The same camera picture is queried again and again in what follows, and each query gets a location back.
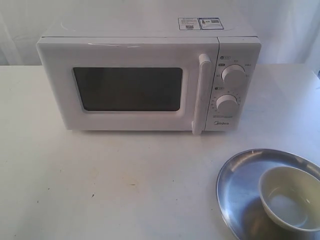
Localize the white microwave oven body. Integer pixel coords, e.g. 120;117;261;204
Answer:
39;0;261;132

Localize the white microwave door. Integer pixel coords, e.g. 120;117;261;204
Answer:
37;37;220;135

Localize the white background curtain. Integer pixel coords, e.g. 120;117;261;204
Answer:
0;0;320;72

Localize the cream ceramic bowl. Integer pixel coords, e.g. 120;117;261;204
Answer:
258;166;320;233

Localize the round steel tray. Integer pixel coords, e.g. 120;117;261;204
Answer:
216;149;320;240

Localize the upper white control knob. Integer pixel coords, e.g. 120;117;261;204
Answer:
221;64;246;85

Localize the white control knob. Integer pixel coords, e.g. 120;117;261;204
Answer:
216;94;238;115
221;64;246;85

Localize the printed label sticker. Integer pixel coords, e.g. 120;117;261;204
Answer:
178;17;224;31

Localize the lower white control knob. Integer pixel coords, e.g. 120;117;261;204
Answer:
216;94;238;115

